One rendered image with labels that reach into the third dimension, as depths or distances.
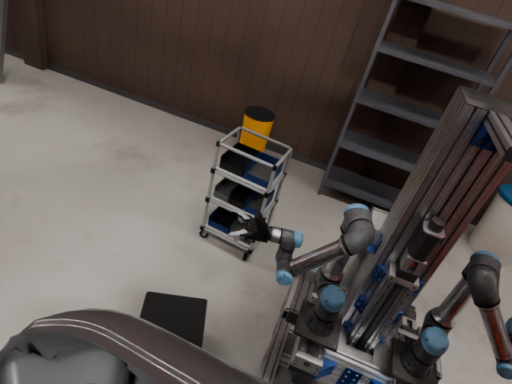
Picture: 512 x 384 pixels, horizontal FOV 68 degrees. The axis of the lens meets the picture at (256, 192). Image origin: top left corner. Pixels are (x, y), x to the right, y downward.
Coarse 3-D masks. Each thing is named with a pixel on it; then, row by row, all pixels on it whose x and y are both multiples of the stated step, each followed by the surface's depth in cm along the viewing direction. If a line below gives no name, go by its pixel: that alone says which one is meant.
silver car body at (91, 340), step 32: (64, 320) 78; (96, 320) 79; (128, 320) 80; (0, 352) 77; (32, 352) 81; (64, 352) 85; (96, 352) 86; (128, 352) 73; (160, 352) 72; (192, 352) 74
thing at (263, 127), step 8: (248, 112) 439; (256, 112) 444; (264, 112) 449; (272, 112) 454; (248, 120) 438; (256, 120) 433; (264, 120) 433; (272, 120) 440; (248, 128) 442; (256, 128) 439; (264, 128) 440; (248, 136) 448; (256, 136) 445; (248, 144) 453; (256, 144) 452; (264, 144) 459
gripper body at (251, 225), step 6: (252, 222) 178; (246, 228) 176; (252, 228) 176; (258, 228) 176; (270, 228) 177; (258, 234) 178; (264, 234) 178; (270, 234) 176; (246, 240) 179; (252, 240) 179; (258, 240) 181; (264, 240) 180
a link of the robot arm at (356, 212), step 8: (352, 208) 170; (360, 208) 169; (344, 216) 173; (352, 216) 166; (360, 216) 164; (368, 216) 165; (344, 224) 171; (344, 232) 171; (344, 256) 179; (328, 264) 186; (336, 264) 183; (344, 264) 183; (320, 272) 192; (328, 272) 187; (336, 272) 185; (320, 280) 191; (328, 280) 187; (336, 280) 187
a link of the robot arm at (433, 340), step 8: (424, 328) 181; (432, 328) 176; (440, 328) 179; (424, 336) 174; (432, 336) 173; (440, 336) 174; (416, 344) 178; (424, 344) 173; (432, 344) 170; (440, 344) 171; (448, 344) 172; (416, 352) 178; (424, 352) 174; (432, 352) 171; (440, 352) 170; (424, 360) 175; (432, 360) 174
